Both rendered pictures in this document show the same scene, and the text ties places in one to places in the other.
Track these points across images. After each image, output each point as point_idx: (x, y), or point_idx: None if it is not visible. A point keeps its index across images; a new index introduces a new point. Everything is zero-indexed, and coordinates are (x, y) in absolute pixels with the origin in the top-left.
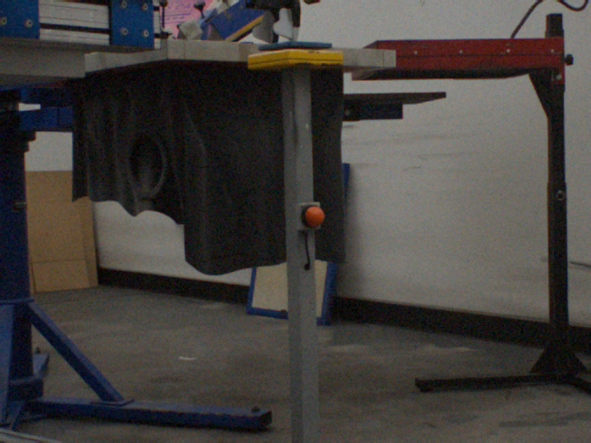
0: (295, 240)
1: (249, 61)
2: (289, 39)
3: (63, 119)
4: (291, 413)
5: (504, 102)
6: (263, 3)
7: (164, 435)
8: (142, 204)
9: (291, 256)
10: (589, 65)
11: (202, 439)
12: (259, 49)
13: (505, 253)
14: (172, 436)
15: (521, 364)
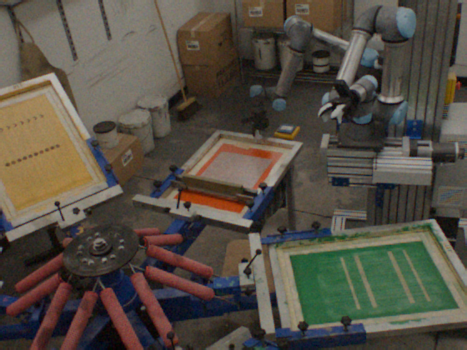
0: (293, 173)
1: (293, 137)
2: (261, 133)
3: (183, 252)
4: (293, 214)
5: None
6: (268, 126)
7: (188, 336)
8: (279, 205)
9: (292, 178)
10: None
11: (190, 319)
12: (291, 133)
13: None
14: (188, 332)
15: (12, 277)
